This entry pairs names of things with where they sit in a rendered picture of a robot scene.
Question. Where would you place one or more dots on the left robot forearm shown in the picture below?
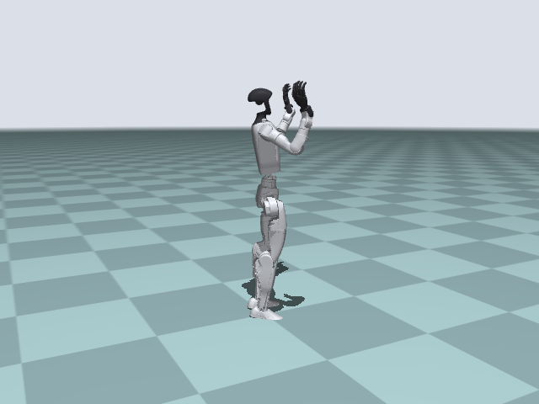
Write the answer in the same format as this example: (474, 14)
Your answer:
(285, 122)

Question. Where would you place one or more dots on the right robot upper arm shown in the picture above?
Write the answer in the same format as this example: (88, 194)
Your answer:
(270, 133)

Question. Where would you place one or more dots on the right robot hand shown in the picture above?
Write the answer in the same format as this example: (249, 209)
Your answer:
(298, 93)

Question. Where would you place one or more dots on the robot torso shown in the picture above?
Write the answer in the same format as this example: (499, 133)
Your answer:
(268, 160)

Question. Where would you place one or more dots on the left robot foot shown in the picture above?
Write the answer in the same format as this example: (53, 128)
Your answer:
(253, 302)

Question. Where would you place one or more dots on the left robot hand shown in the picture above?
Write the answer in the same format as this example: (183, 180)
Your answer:
(286, 99)

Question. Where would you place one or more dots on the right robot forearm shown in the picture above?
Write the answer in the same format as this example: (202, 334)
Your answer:
(303, 131)

